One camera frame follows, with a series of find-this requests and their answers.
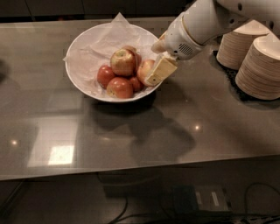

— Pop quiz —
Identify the black rubber mat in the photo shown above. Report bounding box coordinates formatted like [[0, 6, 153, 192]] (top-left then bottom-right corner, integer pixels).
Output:
[[212, 50, 280, 103]]

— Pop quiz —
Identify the yellow-red apple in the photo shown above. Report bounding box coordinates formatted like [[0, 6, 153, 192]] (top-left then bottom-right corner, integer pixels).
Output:
[[136, 59, 155, 86], [110, 48, 137, 76]]

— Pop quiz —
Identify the front paper plate stack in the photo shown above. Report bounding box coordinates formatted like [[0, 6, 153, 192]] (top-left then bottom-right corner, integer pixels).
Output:
[[235, 33, 280, 100]]

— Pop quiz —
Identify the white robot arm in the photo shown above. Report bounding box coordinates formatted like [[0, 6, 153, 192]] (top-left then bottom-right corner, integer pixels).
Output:
[[144, 0, 280, 86]]

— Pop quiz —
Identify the white paper liner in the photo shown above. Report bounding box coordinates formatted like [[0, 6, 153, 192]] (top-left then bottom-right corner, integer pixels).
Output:
[[62, 12, 161, 98]]

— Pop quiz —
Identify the small middle red apple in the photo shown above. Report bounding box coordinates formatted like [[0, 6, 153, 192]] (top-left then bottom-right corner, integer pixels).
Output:
[[129, 76, 144, 92]]

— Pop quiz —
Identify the left red apple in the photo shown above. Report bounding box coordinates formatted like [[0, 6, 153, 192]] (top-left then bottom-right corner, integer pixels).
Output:
[[97, 65, 116, 88]]

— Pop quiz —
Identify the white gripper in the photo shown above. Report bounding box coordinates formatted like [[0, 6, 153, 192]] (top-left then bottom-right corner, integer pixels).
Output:
[[144, 13, 204, 86]]

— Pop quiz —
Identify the white ceramic bowl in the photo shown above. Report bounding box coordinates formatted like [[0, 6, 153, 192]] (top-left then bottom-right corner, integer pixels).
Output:
[[65, 23, 165, 103]]

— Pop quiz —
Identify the back hidden red apple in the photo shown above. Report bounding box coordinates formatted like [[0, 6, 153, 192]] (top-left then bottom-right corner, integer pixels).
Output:
[[122, 45, 142, 73]]

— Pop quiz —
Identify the black cable on floor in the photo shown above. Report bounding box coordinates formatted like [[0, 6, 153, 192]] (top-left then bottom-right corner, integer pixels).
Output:
[[243, 182, 280, 217]]

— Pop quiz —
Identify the front red apple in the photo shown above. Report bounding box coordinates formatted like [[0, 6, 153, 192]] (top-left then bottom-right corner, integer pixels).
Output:
[[106, 77, 134, 99]]

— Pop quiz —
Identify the dark box under table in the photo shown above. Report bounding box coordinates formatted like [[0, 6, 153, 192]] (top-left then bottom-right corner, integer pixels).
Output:
[[172, 185, 232, 216]]

